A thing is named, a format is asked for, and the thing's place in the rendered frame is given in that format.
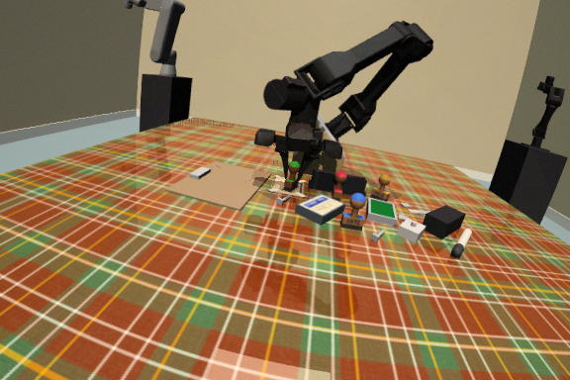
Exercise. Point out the red hand stamp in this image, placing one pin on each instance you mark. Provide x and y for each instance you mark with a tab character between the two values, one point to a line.
340	177

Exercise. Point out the brown clipboard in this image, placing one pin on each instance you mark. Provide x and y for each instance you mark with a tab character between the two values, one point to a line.
221	183

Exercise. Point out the cream and blue stamp pad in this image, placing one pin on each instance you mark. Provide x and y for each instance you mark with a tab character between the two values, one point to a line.
320	209

